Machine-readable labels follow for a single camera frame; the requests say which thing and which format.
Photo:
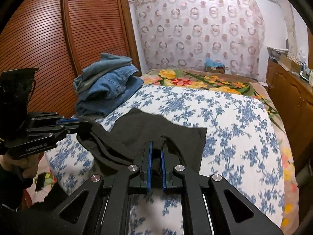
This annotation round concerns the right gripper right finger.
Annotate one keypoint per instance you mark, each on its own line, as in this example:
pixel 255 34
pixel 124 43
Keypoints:
pixel 211 205

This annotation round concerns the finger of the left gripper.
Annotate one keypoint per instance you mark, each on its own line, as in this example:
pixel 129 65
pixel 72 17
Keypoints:
pixel 69 121

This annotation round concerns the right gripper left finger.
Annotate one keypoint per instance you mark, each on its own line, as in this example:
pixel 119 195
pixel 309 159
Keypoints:
pixel 102 204

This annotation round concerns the black sweater garment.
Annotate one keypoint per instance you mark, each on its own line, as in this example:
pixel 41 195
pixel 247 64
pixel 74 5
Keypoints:
pixel 116 149

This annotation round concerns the person's left hand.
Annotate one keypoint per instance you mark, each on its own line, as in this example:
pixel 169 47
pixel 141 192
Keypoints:
pixel 29 165

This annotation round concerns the dark blue jeans bottom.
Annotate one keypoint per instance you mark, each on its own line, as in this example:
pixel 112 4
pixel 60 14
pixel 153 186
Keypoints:
pixel 101 105

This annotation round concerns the colourful floral blanket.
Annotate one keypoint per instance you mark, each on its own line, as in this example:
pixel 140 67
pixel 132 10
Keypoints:
pixel 226 84

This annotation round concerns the blue jeans top pair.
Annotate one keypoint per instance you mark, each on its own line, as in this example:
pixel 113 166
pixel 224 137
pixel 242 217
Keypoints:
pixel 114 80

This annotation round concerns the blue floral white bedspread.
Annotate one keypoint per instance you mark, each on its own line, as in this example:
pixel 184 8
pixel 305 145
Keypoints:
pixel 241 146

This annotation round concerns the teal folded jeans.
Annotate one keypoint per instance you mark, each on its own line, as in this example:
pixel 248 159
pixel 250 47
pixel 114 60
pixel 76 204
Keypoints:
pixel 97 69

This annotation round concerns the brown louvered wardrobe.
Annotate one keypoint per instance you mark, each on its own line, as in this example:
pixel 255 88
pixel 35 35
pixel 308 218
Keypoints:
pixel 60 38

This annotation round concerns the wooden sideboard cabinet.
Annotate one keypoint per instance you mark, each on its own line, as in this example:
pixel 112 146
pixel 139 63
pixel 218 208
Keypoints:
pixel 293 101

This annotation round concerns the circle patterned sheer curtain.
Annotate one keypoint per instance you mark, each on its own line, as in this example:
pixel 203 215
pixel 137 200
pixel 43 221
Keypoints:
pixel 188 34

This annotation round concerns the cardboard box on sideboard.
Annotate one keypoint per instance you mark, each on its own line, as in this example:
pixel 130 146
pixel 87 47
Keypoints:
pixel 290 64

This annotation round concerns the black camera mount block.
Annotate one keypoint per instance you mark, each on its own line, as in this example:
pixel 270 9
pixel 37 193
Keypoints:
pixel 17 87

